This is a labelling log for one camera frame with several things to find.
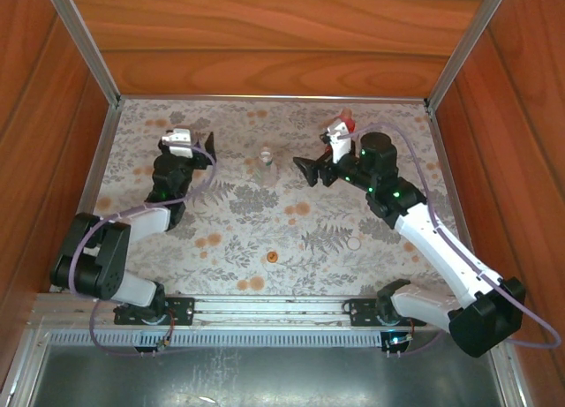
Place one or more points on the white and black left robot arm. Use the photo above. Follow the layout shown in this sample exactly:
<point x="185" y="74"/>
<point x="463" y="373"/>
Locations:
<point x="141" y="221"/>

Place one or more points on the gold bottle cap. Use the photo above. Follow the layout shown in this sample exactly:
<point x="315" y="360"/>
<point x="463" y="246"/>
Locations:
<point x="272" y="257"/>

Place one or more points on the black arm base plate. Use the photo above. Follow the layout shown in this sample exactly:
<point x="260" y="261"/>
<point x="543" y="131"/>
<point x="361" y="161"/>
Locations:
<point x="362" y="312"/>
<point x="181" y="310"/>

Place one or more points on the floral table mat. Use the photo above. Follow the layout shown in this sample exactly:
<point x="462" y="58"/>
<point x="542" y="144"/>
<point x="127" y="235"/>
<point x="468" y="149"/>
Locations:
<point x="247" y="230"/>

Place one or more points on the aluminium frame crossbar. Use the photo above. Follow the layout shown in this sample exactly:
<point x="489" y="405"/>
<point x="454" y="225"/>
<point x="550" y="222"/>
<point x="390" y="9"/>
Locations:
<point x="265" y="98"/>

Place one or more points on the aluminium side rail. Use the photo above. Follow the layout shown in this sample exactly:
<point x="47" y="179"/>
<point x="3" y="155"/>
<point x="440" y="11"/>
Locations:
<point x="99" y="160"/>
<point x="450" y="182"/>

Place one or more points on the aluminium frame post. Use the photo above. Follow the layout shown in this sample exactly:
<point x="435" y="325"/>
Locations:
<point x="464" y="45"/>
<point x="87" y="45"/>

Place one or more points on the white bottle cap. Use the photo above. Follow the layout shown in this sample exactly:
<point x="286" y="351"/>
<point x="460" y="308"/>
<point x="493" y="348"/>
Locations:
<point x="353" y="243"/>

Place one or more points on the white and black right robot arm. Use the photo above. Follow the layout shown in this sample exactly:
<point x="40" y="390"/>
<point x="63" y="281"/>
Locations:
<point x="432" y="243"/>

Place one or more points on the grey metal sheet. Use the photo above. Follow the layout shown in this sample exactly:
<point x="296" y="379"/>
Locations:
<point x="265" y="380"/>

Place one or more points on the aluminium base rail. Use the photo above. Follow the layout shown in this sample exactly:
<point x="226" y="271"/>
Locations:
<point x="265" y="307"/>

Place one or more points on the small circuit board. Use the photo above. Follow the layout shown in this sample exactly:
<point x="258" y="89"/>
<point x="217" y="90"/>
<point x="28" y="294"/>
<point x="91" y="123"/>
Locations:
<point x="163" y="344"/>
<point x="397" y="341"/>

